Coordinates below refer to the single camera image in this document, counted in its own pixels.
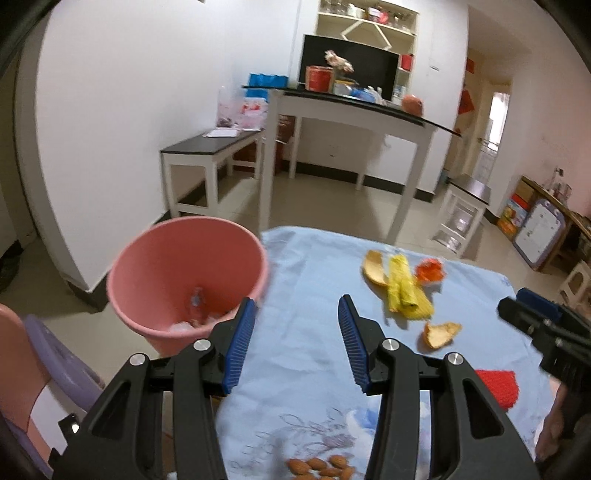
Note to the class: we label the white shelf cabinet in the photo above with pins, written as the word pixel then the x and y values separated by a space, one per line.
pixel 364 25

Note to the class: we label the small orange peel piece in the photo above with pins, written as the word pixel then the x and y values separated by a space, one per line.
pixel 438 337

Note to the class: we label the red paper decoration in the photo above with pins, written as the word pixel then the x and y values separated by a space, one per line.
pixel 471 65
pixel 467 102

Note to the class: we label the red box on shelf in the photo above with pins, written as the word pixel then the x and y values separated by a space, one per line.
pixel 407 62

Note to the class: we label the large orange peel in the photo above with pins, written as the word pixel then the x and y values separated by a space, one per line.
pixel 371 267

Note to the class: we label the red foam net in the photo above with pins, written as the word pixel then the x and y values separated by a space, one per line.
pixel 498 385

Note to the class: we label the pile of almonds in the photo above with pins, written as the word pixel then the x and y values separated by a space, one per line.
pixel 300 467

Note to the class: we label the white table with glass top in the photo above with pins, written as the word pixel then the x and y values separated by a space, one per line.
pixel 351 113

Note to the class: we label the yellow foam net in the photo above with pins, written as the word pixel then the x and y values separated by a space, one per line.
pixel 401 286

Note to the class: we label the wooden desk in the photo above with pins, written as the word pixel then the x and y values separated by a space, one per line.
pixel 575 219

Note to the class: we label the short dark-topped white bench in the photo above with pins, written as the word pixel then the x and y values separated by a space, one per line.
pixel 471 187

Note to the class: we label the pink flower bouquet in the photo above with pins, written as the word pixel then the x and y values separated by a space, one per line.
pixel 339 60

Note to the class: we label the orange pomelo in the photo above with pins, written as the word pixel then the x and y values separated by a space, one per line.
pixel 412 105

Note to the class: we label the blue bag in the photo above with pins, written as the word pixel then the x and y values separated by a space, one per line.
pixel 268 80

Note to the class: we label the white plastic stool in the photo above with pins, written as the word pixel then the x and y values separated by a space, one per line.
pixel 577 281

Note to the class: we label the white drawing board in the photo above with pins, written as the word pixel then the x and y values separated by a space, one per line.
pixel 540 230

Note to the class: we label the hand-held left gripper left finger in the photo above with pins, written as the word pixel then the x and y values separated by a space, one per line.
pixel 240 341

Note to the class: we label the white papers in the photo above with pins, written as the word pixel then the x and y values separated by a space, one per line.
pixel 221 133

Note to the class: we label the black monitor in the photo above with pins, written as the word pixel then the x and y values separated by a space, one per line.
pixel 360 60

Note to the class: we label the red white plastic bag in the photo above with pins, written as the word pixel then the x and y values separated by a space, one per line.
pixel 254 110

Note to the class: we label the blue packet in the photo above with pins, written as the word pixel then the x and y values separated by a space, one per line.
pixel 362 93

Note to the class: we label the clear bag with orange plastic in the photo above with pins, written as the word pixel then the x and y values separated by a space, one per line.
pixel 428 271

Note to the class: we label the pink plastic bin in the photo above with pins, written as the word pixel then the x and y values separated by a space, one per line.
pixel 152 263

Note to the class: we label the blue printed tablecloth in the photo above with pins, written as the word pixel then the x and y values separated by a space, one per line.
pixel 314 286

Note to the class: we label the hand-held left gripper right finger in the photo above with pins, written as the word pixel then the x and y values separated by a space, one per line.
pixel 353 341

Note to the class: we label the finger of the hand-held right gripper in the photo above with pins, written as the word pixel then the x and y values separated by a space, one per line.
pixel 526 323
pixel 538 302

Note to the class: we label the colourful cardboard box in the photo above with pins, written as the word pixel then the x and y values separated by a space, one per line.
pixel 510 217

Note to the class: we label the long dark-topped white bench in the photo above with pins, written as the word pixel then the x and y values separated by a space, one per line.
pixel 203 145

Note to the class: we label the person's right hand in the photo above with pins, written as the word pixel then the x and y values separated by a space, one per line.
pixel 551 429

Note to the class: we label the white mug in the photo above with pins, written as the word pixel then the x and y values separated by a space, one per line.
pixel 341 88

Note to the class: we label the red tin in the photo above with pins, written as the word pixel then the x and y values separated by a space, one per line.
pixel 318 79

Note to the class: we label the red carton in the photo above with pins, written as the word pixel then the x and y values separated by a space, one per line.
pixel 282 157

